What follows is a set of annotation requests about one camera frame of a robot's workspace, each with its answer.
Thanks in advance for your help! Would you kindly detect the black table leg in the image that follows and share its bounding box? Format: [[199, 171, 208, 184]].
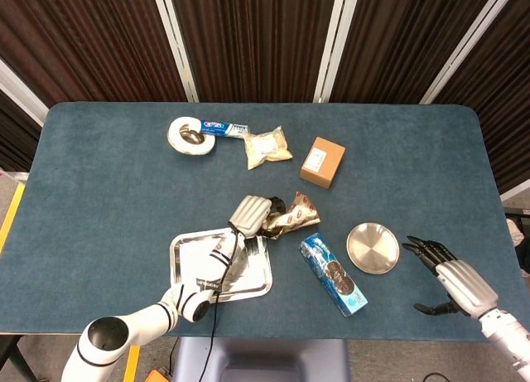
[[0, 335, 27, 379]]

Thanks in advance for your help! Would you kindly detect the white pink shoe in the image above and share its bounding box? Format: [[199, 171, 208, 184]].
[[505, 218, 527, 247]]

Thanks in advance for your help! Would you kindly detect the rectangular steel tray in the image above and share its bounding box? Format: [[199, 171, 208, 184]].
[[168, 227, 274, 303]]

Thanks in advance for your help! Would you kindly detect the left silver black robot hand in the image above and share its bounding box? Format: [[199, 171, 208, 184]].
[[227, 194, 287, 239]]

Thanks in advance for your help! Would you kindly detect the gold red snack packet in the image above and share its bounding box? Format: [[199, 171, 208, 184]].
[[259, 191, 322, 241]]

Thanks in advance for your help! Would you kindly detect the clear bag of yellow snacks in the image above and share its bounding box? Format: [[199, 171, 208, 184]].
[[241, 125, 294, 171]]

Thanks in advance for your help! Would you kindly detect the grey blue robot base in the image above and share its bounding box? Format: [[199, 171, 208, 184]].
[[171, 337, 351, 382]]

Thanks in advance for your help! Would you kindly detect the round steel plate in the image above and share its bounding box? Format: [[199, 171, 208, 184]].
[[345, 221, 401, 276]]

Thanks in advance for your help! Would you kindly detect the brown cardboard box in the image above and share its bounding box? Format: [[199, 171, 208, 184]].
[[299, 136, 347, 191]]

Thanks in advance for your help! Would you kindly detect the blue white toothpaste tube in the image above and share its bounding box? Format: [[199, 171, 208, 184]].
[[200, 118, 251, 141]]

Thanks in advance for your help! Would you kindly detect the brown pleated partition panel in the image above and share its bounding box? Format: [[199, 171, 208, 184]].
[[0, 58, 50, 172], [420, 0, 530, 203], [313, 0, 514, 105], [0, 0, 200, 109], [151, 0, 349, 104]]

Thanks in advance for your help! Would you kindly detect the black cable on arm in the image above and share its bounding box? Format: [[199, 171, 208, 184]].
[[205, 228, 242, 382]]

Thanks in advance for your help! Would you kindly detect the blue cookie box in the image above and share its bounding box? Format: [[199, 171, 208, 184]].
[[299, 231, 369, 318]]

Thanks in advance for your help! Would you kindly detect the teal felt table cover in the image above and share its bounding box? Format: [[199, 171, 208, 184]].
[[0, 102, 522, 342]]

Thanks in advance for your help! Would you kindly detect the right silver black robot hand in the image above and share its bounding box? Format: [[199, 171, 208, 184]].
[[401, 235, 500, 319]]

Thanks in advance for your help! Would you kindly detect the white tape roll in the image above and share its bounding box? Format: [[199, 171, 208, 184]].
[[166, 115, 217, 156]]

